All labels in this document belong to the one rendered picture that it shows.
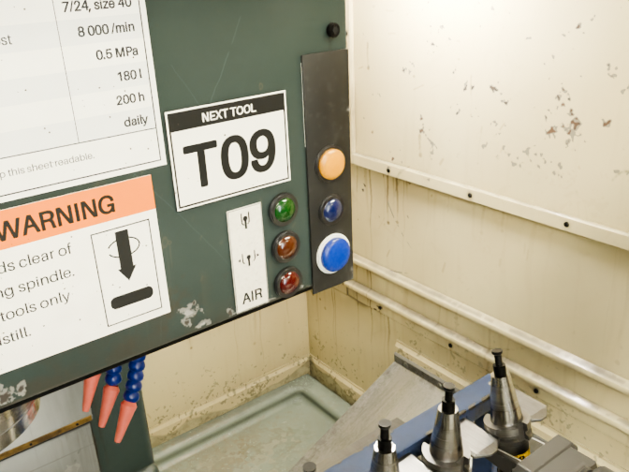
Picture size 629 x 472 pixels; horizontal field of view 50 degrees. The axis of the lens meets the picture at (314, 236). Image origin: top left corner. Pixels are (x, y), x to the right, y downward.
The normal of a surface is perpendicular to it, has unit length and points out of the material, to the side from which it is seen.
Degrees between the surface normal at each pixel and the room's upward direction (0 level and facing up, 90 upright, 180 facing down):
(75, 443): 90
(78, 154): 90
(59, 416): 88
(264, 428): 0
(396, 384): 24
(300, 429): 0
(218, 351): 90
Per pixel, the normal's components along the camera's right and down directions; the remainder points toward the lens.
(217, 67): 0.61, 0.28
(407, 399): -0.36, -0.73
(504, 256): -0.79, 0.27
